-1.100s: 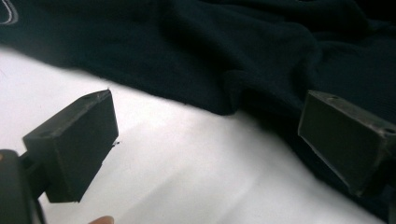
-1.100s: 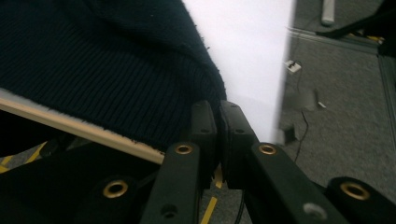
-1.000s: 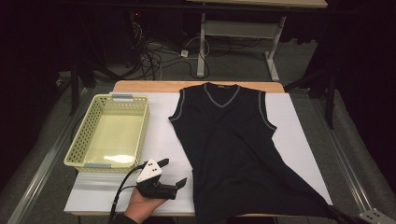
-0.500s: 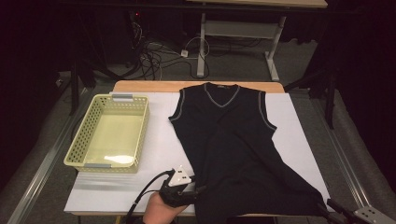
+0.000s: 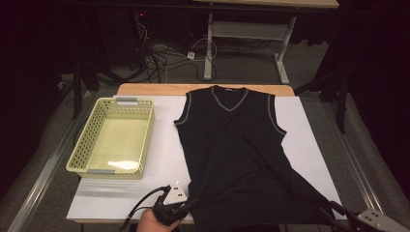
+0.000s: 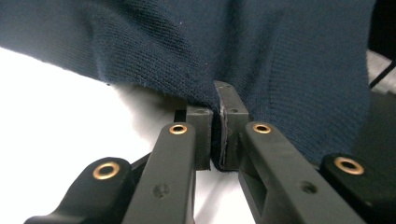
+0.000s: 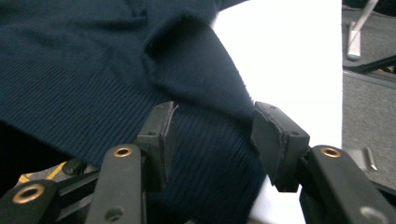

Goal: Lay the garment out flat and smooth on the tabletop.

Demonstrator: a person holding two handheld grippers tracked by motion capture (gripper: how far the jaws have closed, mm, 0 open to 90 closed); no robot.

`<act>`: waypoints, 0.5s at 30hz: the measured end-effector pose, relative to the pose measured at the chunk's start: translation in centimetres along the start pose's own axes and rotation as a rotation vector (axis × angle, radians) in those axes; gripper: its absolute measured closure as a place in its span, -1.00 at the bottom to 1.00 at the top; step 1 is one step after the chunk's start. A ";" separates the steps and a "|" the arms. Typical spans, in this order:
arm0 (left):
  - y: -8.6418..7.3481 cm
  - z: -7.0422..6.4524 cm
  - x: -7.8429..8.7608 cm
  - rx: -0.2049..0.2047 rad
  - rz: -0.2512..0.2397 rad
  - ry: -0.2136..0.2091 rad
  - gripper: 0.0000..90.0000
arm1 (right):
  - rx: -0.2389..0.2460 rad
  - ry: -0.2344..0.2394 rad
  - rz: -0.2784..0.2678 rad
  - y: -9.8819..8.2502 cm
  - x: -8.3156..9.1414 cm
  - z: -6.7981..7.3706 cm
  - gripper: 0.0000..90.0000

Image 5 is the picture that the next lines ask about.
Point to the white power adapter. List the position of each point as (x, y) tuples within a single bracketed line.
[(191, 55)]

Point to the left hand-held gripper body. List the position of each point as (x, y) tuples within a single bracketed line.
[(174, 196)]

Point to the white frame wooden desk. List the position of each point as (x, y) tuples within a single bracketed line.
[(248, 30)]

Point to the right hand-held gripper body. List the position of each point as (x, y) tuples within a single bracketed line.
[(377, 222)]

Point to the aluminium floor rail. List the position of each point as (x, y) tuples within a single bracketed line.
[(367, 193), (48, 166)]

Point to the black knit vest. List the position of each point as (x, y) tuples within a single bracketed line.
[(232, 145)]

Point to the person's left hand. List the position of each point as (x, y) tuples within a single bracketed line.
[(151, 225)]

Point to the black metal stand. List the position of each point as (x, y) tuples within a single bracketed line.
[(77, 96), (341, 106)]

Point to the yellow perforated plastic basket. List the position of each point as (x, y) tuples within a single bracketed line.
[(116, 138)]

